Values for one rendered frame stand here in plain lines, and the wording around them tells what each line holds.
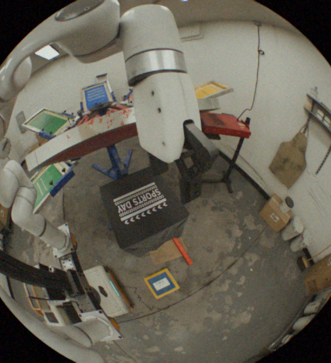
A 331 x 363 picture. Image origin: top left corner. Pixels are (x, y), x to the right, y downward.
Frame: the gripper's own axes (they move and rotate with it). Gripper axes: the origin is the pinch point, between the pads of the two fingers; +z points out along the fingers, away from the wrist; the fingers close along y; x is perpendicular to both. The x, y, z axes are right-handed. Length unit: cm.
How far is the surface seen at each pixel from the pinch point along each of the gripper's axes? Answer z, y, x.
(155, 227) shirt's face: 47, -30, 1
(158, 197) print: 42, -46, 12
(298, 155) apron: 44, 6, 193
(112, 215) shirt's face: 42, -47, -19
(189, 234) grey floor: 136, -62, 46
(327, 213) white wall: 96, 102, 200
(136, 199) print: 41, -51, -1
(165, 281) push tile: 54, -1, -10
